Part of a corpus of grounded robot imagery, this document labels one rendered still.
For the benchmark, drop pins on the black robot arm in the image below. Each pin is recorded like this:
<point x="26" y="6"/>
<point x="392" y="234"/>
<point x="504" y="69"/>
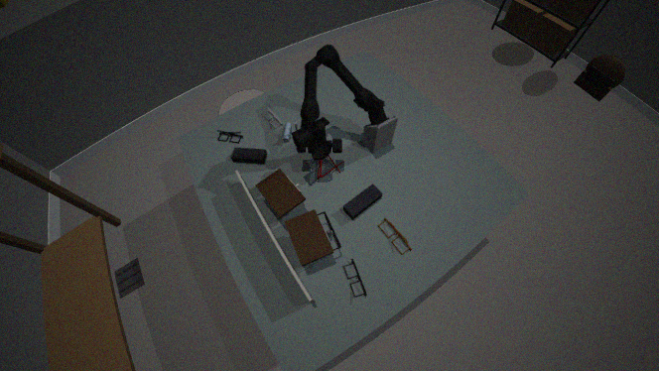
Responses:
<point x="312" y="129"/>

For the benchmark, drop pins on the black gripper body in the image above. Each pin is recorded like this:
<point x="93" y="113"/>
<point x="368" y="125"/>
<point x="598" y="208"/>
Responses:
<point x="336" y="145"/>

